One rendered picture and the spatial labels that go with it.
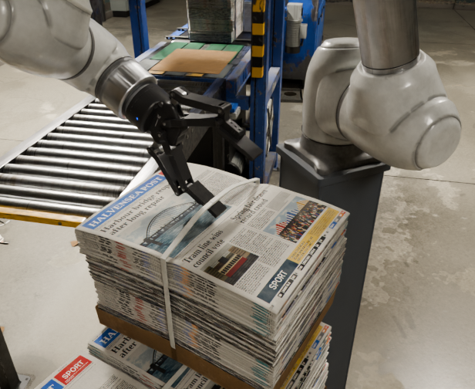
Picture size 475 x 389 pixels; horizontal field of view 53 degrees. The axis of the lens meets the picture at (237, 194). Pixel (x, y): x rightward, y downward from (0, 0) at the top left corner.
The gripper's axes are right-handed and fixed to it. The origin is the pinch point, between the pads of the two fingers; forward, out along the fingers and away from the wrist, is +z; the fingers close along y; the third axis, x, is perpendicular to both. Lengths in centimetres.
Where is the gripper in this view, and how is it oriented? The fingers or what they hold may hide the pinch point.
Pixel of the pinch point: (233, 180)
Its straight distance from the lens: 74.6
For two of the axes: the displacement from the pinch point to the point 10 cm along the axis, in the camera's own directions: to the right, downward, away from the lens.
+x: -5.3, 4.4, -7.3
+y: -4.1, 6.2, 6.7
